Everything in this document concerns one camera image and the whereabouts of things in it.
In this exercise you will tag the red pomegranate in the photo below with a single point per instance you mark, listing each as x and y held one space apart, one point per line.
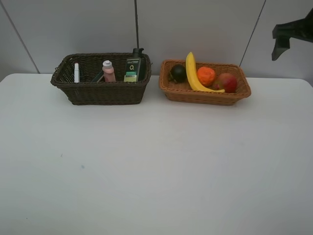
225 81

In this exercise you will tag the yellow banana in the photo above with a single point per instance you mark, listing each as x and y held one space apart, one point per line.
192 77

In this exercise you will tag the white marker pink cap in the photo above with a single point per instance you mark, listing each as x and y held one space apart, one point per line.
76 73

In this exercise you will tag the dark brown wicker basket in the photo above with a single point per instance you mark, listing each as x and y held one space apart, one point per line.
102 93

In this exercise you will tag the pink bottle white cap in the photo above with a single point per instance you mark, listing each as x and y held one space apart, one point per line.
108 71

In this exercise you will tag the dark green pump bottle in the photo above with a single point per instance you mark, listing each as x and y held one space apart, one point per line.
135 66

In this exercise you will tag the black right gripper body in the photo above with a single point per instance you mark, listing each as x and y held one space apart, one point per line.
300 29

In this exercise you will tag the dark mangosteen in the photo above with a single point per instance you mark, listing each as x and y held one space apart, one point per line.
178 74

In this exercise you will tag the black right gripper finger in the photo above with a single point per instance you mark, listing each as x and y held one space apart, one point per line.
282 44

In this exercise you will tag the orange tangerine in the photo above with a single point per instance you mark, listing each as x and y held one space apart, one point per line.
206 76

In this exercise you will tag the light orange wicker basket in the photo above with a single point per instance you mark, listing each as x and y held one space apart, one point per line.
182 92

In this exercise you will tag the green whiteboard eraser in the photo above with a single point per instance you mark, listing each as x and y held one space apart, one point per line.
98 77

